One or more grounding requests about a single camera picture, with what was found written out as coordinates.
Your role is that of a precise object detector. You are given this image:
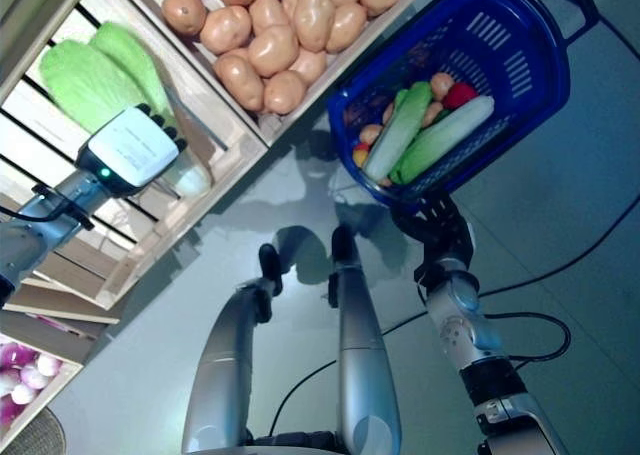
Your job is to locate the long black floor cable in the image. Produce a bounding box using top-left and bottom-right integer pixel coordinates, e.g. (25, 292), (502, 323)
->
(477, 207), (640, 299)

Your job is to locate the toy napa cabbage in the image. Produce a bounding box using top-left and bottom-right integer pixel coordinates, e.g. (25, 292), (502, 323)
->
(38, 39), (211, 197)
(362, 80), (434, 181)
(388, 94), (496, 186)
(92, 21), (174, 126)

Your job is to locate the silver robot left leg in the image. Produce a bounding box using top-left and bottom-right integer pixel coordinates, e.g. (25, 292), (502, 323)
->
(180, 243), (284, 454)

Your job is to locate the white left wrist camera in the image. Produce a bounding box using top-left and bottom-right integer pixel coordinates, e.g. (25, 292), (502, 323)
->
(75, 105), (182, 200)

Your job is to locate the wooden onion crate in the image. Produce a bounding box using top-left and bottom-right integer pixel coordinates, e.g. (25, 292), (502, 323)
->
(0, 319), (86, 449)

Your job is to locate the black basket pull handle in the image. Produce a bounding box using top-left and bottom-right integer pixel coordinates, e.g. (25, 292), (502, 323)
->
(524, 0), (599, 41)

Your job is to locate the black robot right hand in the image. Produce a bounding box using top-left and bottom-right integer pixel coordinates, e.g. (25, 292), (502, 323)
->
(389, 194), (476, 277)

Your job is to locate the wooden display shelf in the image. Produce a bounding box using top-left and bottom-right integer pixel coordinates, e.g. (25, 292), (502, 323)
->
(0, 0), (136, 326)

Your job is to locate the blue plastic shopping basket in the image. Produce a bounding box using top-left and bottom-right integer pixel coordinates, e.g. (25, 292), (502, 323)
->
(327, 0), (599, 209)

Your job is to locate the red toy bell pepper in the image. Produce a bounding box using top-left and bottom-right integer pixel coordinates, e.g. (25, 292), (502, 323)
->
(442, 82), (480, 110)

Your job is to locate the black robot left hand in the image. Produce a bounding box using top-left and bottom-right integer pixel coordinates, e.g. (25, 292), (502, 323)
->
(133, 102), (190, 153)

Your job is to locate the black object at left edge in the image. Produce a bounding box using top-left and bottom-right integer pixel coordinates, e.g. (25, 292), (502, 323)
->
(327, 224), (404, 455)

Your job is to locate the wooden slatted crate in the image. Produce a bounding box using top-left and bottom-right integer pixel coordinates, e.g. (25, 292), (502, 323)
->
(0, 0), (274, 326)
(107, 0), (441, 146)

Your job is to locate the dark robot waist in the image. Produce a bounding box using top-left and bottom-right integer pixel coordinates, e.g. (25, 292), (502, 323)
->
(239, 429), (351, 455)

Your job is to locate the woven wicker basket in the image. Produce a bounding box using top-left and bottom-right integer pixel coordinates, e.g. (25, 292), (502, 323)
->
(22, 405), (67, 455)

